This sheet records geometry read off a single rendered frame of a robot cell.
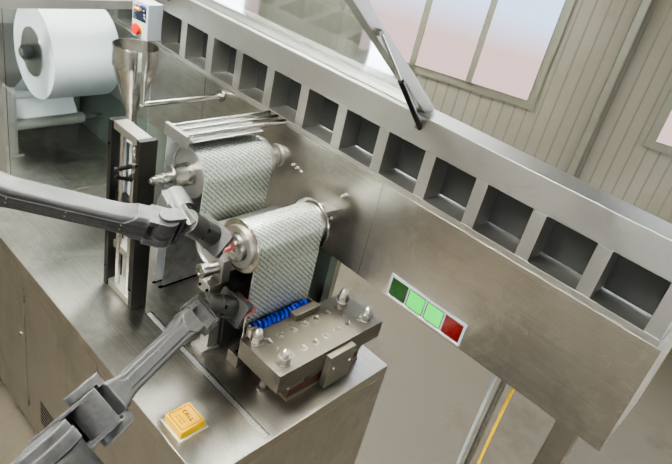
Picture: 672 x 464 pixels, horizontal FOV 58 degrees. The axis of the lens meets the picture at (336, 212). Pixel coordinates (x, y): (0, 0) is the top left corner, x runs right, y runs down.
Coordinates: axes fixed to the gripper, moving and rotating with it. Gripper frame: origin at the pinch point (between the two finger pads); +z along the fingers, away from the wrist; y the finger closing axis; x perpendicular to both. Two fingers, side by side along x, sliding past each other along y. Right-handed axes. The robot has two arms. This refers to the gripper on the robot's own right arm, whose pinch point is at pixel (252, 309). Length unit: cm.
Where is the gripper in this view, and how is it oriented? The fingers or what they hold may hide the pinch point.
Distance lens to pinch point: 165.9
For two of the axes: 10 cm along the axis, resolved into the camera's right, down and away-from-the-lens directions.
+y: 7.0, 4.8, -5.3
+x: 5.2, -8.5, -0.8
